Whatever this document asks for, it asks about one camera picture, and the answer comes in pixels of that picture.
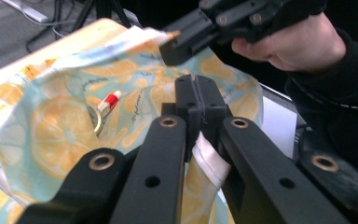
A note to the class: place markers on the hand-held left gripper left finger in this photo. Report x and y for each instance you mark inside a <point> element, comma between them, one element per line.
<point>186,99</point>

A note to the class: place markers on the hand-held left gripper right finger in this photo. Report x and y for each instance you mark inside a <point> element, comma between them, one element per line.
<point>213,102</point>

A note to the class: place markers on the white table mat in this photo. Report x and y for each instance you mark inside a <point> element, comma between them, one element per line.
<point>279,124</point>

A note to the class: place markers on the lemon print tote bag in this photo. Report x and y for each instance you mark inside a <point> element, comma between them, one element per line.
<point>59,130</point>

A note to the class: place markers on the black metal stand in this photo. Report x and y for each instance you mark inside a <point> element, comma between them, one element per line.
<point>102,11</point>

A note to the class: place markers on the white power strip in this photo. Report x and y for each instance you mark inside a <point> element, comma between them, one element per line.
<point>24,9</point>

